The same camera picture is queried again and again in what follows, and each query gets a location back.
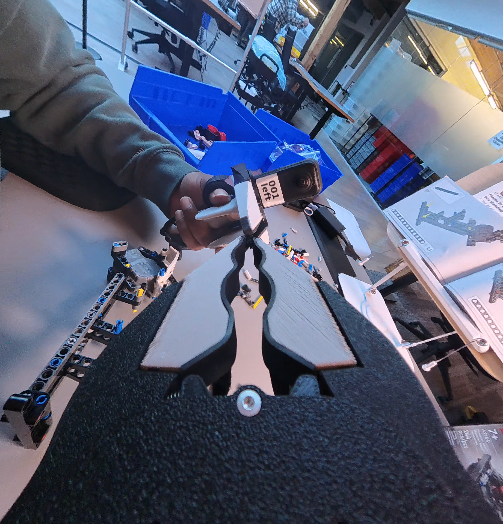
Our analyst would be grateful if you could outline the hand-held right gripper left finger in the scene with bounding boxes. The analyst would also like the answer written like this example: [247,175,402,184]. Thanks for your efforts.
[140,235,246,395]

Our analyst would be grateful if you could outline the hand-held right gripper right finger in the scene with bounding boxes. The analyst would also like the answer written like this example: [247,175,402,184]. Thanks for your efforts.
[253,237,359,395]

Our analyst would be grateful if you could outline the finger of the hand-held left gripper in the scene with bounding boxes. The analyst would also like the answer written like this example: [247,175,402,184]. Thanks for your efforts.
[251,196,269,237]
[234,180,256,236]

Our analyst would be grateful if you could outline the person's left forearm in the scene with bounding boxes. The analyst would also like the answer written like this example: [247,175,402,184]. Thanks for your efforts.
[0,0,199,215]

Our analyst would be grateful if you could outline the grey desk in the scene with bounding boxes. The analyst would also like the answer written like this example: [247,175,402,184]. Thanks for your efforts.
[0,123,451,524]

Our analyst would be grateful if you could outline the person's left hand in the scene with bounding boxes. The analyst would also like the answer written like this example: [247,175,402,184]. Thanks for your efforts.
[169,172,240,251]

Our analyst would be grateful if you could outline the clear plastic bags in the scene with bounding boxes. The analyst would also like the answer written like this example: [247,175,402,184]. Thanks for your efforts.
[269,141,324,164]

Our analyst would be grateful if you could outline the pile of assorted small bricks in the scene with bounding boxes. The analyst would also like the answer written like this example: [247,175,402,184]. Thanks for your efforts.
[270,233,324,281]

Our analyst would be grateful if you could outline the black flat case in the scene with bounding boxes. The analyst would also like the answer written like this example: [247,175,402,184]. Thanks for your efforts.
[305,205,359,279]

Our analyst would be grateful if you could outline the white book stand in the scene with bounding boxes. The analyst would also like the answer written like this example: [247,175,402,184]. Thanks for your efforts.
[327,198,503,387]

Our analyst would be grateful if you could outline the black toy truck chassis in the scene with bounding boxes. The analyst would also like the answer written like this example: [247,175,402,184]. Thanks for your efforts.
[1,241,182,450]

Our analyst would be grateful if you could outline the wooden table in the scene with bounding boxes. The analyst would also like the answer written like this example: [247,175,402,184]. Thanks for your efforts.
[290,57,355,140]

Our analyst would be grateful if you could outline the open instruction booklet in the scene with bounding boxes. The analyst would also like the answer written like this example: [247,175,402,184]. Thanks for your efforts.
[383,176,503,369]

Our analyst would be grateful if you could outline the toy truck set box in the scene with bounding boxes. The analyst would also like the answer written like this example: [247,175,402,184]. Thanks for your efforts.
[445,426,503,524]

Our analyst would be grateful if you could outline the grey overhead panel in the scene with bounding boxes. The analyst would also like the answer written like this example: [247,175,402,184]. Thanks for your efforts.
[405,0,503,56]

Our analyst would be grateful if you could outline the wall of small parts drawers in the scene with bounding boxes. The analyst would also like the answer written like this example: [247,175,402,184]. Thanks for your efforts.
[344,115,434,207]

